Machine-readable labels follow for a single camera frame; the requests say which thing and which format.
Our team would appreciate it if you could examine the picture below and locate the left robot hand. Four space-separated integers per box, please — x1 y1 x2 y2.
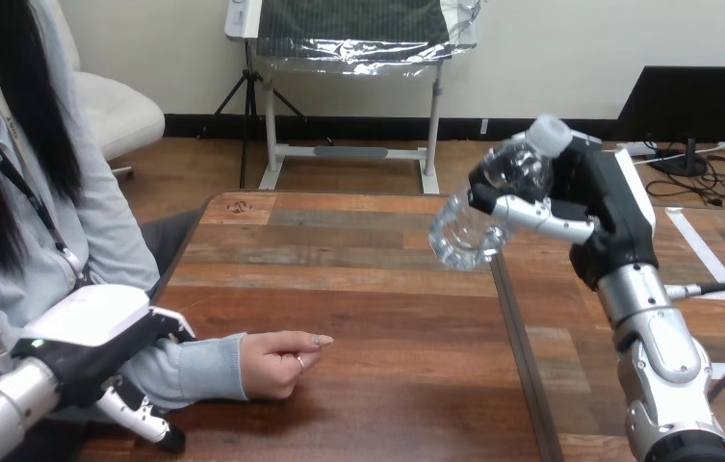
10 284 196 455

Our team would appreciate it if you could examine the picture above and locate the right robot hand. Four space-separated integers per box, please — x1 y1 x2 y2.
467 132 660 292

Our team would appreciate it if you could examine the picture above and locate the person's hand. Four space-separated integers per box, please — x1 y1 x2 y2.
240 330 335 401

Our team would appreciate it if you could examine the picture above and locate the clear water bottle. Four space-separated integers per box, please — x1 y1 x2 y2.
427 114 573 272

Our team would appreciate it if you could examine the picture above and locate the person's forearm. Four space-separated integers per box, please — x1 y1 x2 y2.
49 332 249 424

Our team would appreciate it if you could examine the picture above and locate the person's body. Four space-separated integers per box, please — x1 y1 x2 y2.
0 0 200 462

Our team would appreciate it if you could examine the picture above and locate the dark screen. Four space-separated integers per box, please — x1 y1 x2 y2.
613 65 725 178

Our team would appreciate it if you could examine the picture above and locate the white cushioned chair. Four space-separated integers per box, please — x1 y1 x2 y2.
47 0 167 176

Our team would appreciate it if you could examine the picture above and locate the white desk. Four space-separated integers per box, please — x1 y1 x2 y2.
223 0 448 195

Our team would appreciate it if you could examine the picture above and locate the black tripod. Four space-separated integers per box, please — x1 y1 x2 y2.
212 38 307 190

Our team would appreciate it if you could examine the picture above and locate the foil sheet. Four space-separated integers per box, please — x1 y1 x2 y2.
253 0 484 78

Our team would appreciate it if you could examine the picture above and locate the tangle of cables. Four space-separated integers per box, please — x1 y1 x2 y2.
633 141 725 209

